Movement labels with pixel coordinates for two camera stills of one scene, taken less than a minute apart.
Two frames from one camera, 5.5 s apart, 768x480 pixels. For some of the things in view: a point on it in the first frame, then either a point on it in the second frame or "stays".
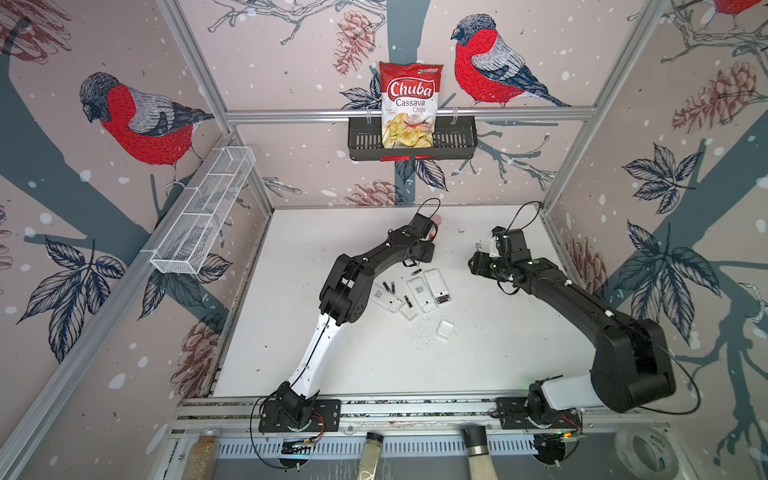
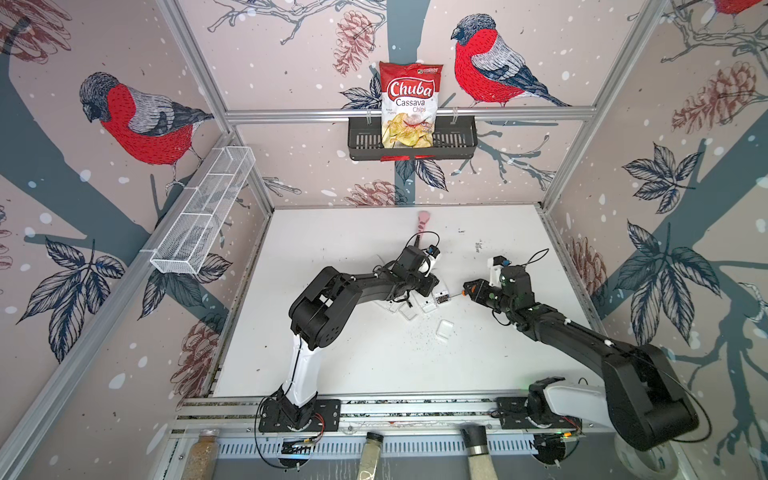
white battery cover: [444, 329] stays
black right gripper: [477, 264] -> [477, 291]
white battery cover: [407, 311] stays
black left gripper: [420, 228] -> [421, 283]
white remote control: [421, 294] stays
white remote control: [437, 285] stays
